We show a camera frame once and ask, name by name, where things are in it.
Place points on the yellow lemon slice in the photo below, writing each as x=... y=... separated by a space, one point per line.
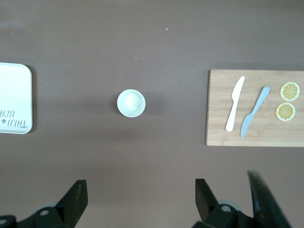
x=290 y=91
x=285 y=111

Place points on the grey plastic knife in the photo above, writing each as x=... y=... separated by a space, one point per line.
x=255 y=108

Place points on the white plastic knife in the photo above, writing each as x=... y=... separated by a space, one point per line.
x=234 y=107

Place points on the cream bear print tray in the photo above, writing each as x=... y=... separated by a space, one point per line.
x=14 y=95

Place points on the white plastic cup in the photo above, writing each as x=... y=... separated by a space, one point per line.
x=131 y=103

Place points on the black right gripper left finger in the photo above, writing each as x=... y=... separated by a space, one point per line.
x=71 y=204

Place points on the bamboo cutting board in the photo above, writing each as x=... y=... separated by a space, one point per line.
x=218 y=107

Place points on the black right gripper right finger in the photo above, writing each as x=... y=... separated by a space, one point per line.
x=221 y=218

